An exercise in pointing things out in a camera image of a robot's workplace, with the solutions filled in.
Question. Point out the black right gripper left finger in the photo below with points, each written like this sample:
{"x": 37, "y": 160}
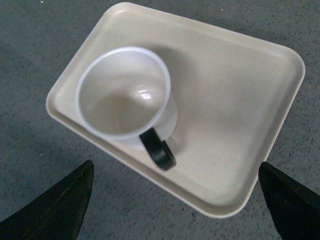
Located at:
{"x": 57, "y": 214}

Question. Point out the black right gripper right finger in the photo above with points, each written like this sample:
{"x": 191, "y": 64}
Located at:
{"x": 294, "y": 208}

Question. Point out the white smiley mug black handle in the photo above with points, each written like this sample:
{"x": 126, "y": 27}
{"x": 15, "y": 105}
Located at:
{"x": 125, "y": 95}

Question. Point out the beige rectangular tray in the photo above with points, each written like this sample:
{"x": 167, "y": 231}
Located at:
{"x": 233, "y": 93}

